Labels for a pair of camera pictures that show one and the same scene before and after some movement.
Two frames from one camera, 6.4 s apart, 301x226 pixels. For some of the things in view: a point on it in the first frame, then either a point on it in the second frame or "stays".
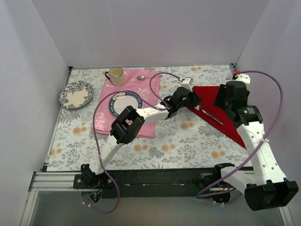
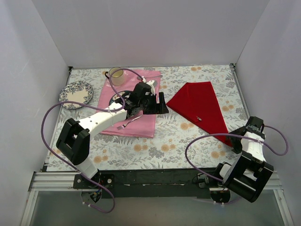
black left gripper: [192, 99] -> [157, 106]
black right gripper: [221, 97] -> [235, 140]
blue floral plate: [75, 95] stays
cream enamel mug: [116, 76] stays
